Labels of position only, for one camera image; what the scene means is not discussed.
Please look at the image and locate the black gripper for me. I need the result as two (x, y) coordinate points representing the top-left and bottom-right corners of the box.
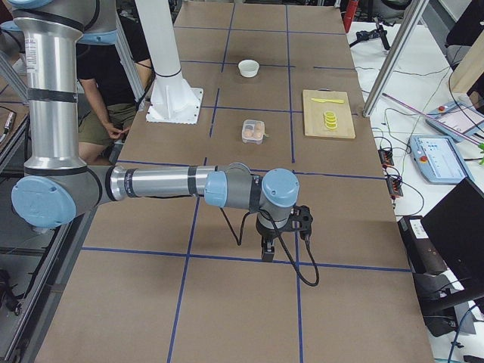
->
(256, 219), (296, 262)

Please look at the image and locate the clear plastic egg box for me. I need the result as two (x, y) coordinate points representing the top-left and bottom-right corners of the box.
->
(241, 119), (265, 144)

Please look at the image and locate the white paper bowl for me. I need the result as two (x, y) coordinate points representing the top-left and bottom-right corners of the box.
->
(237, 59), (259, 78)

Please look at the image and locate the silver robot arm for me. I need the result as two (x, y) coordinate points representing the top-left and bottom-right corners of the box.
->
(11, 1), (310, 262)

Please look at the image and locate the yellow lemon slice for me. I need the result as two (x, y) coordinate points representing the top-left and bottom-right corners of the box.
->
(323, 111), (338, 131)

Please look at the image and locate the wooden cutting board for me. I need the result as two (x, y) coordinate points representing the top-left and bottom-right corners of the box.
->
(302, 89), (355, 139)

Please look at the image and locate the yellow plastic knife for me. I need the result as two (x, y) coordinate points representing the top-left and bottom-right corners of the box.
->
(311, 98), (345, 104)

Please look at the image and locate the black computer monitor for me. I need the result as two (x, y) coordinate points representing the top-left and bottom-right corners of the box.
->
(422, 178), (483, 279)

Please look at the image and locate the near teach pendant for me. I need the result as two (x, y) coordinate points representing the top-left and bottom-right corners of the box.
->
(409, 135), (473, 185)

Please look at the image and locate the teach pendant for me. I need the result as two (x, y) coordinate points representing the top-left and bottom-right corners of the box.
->
(409, 135), (473, 185)
(426, 101), (483, 142)

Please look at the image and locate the seated person black shirt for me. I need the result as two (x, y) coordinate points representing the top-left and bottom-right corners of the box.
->
(75, 14), (153, 166)

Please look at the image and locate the far teach pendant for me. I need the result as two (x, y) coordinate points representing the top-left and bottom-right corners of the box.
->
(426, 101), (483, 142)

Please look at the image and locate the black tripod stand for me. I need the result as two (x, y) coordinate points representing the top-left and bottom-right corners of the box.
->
(349, 22), (390, 51)

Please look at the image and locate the red cylinder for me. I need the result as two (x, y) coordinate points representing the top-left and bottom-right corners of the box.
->
(343, 0), (359, 33)

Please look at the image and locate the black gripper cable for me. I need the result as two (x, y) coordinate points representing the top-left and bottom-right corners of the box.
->
(219, 206), (321, 287)

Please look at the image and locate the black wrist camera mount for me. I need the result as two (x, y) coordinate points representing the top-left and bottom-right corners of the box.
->
(290, 205), (313, 244)

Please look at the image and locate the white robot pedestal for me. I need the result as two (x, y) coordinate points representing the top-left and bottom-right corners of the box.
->
(136, 0), (203, 124)

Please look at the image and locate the aluminium frame post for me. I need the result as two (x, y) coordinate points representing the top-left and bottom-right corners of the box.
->
(362, 0), (429, 117)

